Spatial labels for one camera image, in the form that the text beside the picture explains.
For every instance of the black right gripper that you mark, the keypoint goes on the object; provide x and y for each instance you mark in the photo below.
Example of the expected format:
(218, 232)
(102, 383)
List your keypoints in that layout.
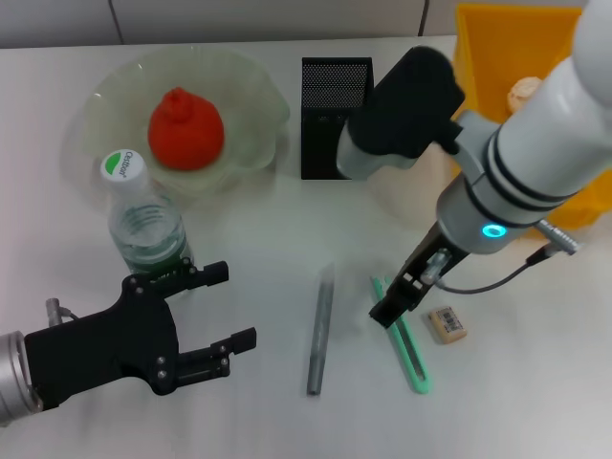
(425, 268)

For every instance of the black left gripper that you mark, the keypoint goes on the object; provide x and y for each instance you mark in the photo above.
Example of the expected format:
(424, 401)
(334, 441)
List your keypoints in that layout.
(105, 349)

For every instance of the green utility knife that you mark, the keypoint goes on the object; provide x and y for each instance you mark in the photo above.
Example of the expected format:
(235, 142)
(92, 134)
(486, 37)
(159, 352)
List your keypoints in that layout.
(411, 358)

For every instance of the beige eraser with barcode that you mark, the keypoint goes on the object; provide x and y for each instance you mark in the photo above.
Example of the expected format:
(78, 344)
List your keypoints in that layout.
(447, 325)

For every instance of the grey marker pen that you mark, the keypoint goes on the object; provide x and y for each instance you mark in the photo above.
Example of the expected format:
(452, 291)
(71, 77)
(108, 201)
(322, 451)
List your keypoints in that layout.
(319, 334)

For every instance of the clear green-label water bottle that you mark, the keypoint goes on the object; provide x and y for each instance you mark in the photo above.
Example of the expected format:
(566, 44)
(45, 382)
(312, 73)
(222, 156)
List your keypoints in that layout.
(143, 229)

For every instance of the orange fruit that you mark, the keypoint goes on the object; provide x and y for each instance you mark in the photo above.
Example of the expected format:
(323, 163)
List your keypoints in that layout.
(186, 129)

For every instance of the white paper ball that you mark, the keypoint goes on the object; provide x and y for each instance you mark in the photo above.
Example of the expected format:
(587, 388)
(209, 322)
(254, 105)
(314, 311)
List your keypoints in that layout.
(521, 95)

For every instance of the clear wavy glass fruit plate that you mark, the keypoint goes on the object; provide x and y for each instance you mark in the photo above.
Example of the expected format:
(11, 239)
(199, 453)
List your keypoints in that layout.
(248, 105)

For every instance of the black mesh pen holder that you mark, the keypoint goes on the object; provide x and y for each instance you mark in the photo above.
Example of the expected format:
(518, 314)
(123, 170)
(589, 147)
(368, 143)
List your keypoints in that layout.
(325, 95)

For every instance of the yellow plastic bin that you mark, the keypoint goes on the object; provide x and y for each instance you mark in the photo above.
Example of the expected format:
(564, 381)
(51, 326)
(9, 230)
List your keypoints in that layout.
(478, 57)

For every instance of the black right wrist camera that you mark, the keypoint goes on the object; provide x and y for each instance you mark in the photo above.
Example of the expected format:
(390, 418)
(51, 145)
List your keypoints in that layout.
(406, 110)

